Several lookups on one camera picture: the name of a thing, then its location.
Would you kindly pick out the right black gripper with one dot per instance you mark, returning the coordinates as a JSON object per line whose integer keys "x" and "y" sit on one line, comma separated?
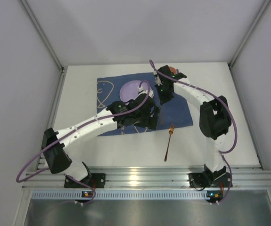
{"x": 164, "y": 94}

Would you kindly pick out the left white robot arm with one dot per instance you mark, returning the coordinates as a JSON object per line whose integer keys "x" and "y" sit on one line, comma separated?
{"x": 61, "y": 147}

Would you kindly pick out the orange plastic cup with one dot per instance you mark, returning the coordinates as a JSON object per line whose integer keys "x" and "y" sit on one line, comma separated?
{"x": 173, "y": 70}

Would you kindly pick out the purple plastic plate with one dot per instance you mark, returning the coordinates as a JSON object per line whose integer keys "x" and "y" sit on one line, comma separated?
{"x": 131, "y": 90}

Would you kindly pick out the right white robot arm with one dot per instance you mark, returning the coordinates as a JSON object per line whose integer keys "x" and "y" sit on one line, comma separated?
{"x": 214, "y": 123}

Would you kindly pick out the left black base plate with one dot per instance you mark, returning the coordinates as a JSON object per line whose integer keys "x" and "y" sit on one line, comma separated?
{"x": 95, "y": 180}

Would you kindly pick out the right aluminium frame post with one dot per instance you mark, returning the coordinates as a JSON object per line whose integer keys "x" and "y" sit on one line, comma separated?
{"x": 249, "y": 32}

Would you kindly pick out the left aluminium frame post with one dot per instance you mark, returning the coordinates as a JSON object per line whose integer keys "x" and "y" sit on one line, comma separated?
{"x": 32, "y": 17}

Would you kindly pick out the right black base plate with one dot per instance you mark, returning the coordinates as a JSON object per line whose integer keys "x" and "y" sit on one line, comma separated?
{"x": 208, "y": 180}

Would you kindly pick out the blue cloth placemat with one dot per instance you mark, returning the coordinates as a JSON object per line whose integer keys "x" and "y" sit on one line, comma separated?
{"x": 176, "y": 111}

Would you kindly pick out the aluminium mounting rail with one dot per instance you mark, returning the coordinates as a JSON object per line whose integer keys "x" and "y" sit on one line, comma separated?
{"x": 140, "y": 178}

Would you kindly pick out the perforated cable duct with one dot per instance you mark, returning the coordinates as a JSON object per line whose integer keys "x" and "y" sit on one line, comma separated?
{"x": 124, "y": 195}

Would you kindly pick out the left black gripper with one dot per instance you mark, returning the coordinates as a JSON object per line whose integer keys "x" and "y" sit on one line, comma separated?
{"x": 151, "y": 117}

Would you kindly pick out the aluminium frame post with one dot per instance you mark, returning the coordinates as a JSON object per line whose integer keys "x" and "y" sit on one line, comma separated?
{"x": 249, "y": 32}
{"x": 32, "y": 17}

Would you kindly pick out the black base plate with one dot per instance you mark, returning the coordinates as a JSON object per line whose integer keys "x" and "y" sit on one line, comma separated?
{"x": 95, "y": 180}
{"x": 208, "y": 180}

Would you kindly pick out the copper fork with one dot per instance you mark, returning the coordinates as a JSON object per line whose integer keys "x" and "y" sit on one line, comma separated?
{"x": 171, "y": 131}

